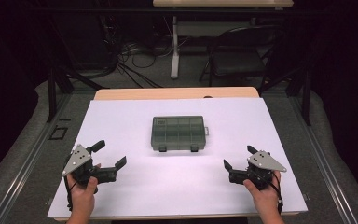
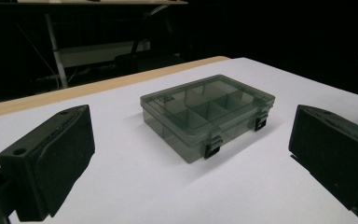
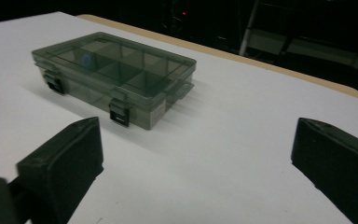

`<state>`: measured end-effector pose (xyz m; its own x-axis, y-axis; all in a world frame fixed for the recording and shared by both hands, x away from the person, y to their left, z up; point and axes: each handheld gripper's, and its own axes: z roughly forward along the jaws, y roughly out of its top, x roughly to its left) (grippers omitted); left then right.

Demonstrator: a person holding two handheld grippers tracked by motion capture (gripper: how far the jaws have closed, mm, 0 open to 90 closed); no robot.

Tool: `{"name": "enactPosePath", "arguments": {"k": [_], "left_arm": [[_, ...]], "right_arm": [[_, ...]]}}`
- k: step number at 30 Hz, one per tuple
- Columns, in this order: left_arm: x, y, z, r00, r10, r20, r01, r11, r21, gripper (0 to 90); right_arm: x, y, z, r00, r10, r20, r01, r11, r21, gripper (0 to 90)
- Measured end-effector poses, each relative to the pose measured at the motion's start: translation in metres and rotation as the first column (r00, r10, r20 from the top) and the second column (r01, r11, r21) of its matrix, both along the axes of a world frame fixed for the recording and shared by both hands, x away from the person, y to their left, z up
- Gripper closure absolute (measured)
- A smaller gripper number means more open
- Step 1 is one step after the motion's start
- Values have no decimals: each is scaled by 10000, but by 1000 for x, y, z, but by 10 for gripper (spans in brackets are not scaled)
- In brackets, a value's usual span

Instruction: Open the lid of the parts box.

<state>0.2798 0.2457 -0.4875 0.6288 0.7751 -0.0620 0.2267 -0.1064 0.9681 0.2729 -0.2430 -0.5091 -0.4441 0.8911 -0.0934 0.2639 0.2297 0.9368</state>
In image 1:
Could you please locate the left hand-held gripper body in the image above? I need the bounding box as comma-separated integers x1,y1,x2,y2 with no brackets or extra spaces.
62,143,119,189

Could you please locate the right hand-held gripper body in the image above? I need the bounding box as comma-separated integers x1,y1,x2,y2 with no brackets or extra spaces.
228,150,288,191

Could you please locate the person's right hand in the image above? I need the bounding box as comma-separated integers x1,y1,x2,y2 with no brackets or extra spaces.
242,170,282,212

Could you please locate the person's left hand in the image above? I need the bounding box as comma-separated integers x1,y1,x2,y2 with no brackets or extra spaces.
66,163,103,208

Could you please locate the white board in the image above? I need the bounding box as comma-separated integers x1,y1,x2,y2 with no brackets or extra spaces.
47,97,309,219

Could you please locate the grey translucent compartment box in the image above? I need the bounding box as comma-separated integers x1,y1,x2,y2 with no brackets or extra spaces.
150,115,211,153

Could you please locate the black metal stand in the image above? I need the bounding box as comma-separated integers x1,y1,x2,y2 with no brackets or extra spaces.
256,46,314,127
44,46,110,124

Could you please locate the wooden table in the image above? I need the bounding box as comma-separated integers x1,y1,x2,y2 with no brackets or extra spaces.
53,86,300,223

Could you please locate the black folding chair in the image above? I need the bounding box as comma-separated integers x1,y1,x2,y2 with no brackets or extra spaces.
198,25,286,89

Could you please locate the light wooden desk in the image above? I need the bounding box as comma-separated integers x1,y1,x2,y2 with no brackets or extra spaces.
152,0,295,80

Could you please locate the black gripper cord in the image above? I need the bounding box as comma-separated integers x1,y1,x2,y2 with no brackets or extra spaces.
62,175,77,213
269,178,284,216

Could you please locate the bundle of floor cables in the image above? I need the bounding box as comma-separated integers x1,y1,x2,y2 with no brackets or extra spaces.
101,13,176,90

